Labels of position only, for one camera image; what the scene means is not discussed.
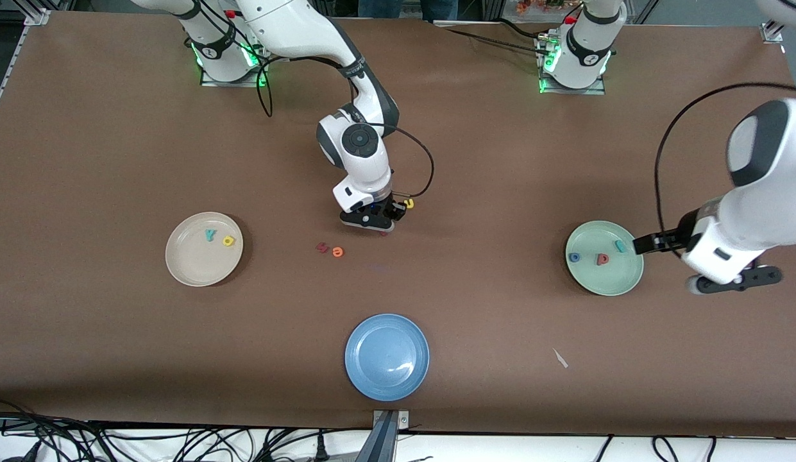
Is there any light green plate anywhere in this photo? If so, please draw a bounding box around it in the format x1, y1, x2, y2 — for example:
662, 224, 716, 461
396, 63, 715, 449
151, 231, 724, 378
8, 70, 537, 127
565, 220, 645, 296

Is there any brown table cover sheet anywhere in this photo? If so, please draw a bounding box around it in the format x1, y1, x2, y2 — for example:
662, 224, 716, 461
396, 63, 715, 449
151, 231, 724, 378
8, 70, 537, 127
0, 12, 796, 438

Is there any blue plate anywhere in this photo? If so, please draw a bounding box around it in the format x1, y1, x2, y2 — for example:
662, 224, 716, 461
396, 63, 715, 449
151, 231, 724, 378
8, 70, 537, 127
344, 313, 430, 402

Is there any beige brown plate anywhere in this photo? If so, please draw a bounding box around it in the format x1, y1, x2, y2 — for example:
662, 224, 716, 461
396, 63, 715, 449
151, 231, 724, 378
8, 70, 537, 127
165, 212, 244, 287

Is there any person in blue jeans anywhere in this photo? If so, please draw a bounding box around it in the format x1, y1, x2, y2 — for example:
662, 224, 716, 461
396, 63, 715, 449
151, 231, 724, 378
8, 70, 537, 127
358, 0, 459, 20

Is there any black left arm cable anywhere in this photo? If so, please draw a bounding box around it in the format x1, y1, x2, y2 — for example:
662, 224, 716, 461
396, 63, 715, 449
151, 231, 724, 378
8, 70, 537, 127
654, 82, 796, 257

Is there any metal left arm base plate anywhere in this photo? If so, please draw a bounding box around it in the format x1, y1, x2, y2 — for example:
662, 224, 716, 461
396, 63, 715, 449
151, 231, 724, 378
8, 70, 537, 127
536, 32, 607, 96

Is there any black cable to arm base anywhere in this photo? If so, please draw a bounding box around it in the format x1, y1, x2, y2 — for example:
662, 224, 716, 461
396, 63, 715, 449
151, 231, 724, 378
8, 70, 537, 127
444, 18, 552, 55

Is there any black looped floor cable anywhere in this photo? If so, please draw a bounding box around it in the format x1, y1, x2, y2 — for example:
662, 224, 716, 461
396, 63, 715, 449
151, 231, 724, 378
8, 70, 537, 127
651, 435, 717, 462

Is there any silver camera mount bracket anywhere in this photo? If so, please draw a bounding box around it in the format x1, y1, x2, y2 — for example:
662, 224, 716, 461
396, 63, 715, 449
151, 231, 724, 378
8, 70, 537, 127
373, 409, 410, 429

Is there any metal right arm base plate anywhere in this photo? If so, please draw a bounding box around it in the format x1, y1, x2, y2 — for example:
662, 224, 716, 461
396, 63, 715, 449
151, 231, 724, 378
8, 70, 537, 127
200, 26, 273, 88

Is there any grey camera mount pole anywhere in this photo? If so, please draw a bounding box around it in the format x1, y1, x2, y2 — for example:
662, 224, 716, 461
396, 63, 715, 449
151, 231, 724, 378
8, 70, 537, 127
354, 411, 398, 462

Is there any black floor cable tangle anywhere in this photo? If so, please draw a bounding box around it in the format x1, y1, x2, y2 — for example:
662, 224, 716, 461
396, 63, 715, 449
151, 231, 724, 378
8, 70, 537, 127
0, 398, 373, 462

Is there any aluminium table frame rail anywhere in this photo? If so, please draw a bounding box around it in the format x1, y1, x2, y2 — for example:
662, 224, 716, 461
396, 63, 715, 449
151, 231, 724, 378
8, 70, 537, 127
0, 22, 31, 124

